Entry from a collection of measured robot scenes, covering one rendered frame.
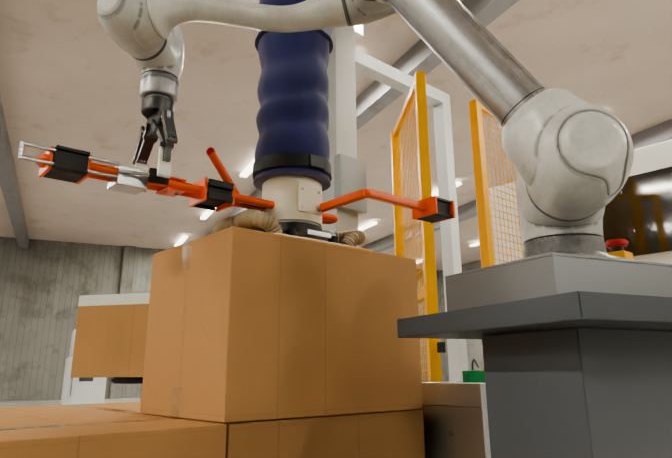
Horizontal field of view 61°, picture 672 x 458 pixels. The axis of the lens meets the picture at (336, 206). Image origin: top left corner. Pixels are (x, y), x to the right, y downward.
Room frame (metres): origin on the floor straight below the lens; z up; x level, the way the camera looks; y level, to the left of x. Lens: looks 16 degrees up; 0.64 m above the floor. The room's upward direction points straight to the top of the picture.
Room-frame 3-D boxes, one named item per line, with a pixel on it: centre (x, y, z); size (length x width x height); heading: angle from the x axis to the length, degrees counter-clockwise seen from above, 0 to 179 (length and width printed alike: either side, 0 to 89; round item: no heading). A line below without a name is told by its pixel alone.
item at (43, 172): (1.17, 0.58, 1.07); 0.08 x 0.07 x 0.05; 130
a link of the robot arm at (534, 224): (1.14, -0.46, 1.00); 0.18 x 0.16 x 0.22; 170
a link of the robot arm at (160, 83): (1.27, 0.43, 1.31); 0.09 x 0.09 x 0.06
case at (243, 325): (1.55, 0.13, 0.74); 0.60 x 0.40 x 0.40; 132
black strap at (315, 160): (1.55, 0.12, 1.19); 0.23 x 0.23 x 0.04
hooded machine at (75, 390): (8.80, 3.72, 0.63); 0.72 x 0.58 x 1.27; 23
